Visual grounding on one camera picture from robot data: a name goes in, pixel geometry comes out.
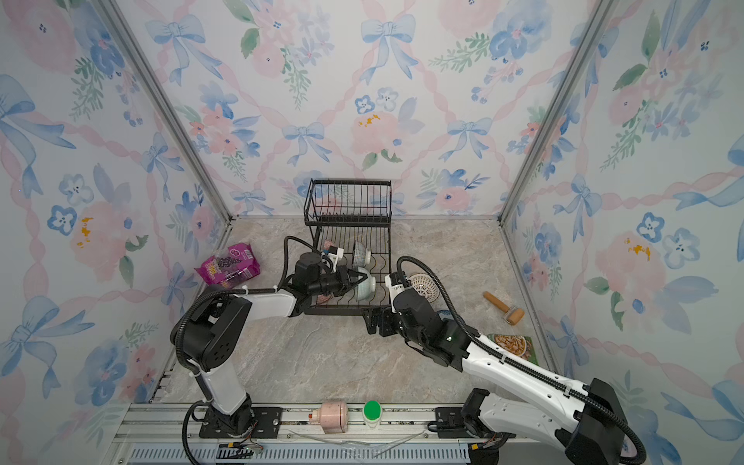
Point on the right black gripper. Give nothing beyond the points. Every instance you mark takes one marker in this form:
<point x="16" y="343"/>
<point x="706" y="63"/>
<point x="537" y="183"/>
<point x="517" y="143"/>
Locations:
<point x="373" y="319"/>

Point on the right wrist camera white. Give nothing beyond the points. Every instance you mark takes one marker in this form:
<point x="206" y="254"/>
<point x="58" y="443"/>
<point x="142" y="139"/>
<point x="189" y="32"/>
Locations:
<point x="396" y="283"/>

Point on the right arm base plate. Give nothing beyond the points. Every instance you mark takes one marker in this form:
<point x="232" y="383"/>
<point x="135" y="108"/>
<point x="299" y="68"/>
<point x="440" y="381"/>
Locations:
<point x="461" y="423"/>

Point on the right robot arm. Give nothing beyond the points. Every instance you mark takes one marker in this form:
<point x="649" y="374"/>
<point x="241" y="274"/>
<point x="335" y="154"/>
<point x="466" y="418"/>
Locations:
<point x="585" y="421"/>

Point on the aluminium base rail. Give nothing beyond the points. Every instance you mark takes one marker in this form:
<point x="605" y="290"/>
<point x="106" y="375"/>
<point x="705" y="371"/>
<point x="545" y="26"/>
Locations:
<point x="154" y="434"/>

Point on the light green bowl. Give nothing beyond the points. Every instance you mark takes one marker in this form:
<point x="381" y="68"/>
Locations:
<point x="366" y="288"/>

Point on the blue patterned bowl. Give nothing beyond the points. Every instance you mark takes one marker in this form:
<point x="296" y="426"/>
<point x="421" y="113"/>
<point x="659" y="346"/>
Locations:
<point x="445" y="315"/>

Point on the dark blue striped bowl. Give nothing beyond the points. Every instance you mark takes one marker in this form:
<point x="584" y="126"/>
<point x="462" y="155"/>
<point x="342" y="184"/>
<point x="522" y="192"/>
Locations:
<point x="361" y="255"/>

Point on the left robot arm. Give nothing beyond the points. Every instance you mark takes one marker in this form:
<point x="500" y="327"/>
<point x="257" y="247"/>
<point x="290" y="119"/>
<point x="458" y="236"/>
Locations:
<point x="206" y="335"/>

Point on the orange food packet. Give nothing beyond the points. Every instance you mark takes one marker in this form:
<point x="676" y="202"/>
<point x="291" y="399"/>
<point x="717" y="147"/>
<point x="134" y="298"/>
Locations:
<point x="518" y="345"/>

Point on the purple snack bag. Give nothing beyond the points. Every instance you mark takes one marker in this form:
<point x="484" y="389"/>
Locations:
<point x="230" y="267"/>

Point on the pink cup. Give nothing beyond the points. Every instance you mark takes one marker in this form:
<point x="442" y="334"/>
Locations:
<point x="332" y="417"/>

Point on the black two-tier dish rack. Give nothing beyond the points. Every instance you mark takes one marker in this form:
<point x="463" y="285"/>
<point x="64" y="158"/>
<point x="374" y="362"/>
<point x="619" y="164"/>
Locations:
<point x="345" y="213"/>

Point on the wooden roller tool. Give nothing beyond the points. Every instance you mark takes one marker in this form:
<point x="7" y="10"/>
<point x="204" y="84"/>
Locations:
<point x="511" y="314"/>

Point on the green lid bottle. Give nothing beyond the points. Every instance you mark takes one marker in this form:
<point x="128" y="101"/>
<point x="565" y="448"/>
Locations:
<point x="372" y="413"/>

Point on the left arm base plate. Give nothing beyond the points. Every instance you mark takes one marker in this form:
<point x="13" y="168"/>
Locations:
<point x="264" y="421"/>

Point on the brown white lattice bowl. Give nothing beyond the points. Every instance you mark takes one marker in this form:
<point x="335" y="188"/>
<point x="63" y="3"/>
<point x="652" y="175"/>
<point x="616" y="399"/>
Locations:
<point x="425" y="287"/>

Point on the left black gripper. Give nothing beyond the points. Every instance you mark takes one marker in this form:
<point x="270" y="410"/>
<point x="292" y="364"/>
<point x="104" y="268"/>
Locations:
<point x="344" y="275"/>

